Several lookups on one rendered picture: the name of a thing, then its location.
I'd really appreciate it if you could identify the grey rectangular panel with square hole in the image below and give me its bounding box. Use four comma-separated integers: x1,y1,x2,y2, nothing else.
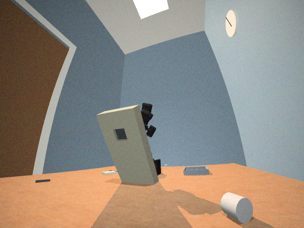
96,105,159,185

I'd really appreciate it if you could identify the white cylinder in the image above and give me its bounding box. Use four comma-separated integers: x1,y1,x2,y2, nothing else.
221,192,253,223

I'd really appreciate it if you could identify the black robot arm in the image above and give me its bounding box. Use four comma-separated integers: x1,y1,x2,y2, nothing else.
141,103,153,123

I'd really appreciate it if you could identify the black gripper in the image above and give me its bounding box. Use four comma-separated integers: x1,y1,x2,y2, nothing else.
143,119,156,137

